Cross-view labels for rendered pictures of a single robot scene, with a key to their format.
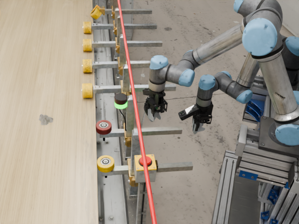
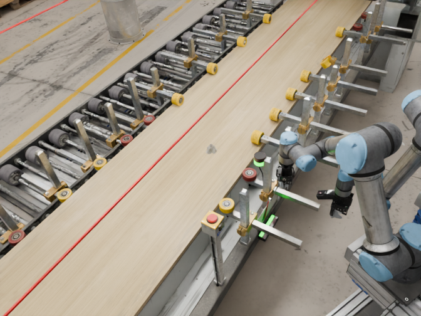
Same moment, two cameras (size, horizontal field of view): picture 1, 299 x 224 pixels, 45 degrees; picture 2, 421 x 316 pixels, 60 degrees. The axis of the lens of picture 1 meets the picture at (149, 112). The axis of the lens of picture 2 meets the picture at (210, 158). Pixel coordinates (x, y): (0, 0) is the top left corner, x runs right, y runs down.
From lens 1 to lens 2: 0.75 m
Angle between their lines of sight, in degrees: 35
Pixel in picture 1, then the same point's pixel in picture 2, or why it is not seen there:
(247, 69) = (387, 177)
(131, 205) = (237, 249)
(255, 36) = (344, 151)
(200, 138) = (397, 226)
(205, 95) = (341, 186)
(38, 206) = (159, 213)
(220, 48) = not seen: hidden behind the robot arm
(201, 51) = (331, 142)
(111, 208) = (227, 243)
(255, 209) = not seen: outside the picture
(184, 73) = (302, 158)
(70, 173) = (196, 200)
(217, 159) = not seen: hidden behind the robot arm
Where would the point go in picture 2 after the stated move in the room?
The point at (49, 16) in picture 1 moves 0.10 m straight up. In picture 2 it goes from (283, 55) to (284, 44)
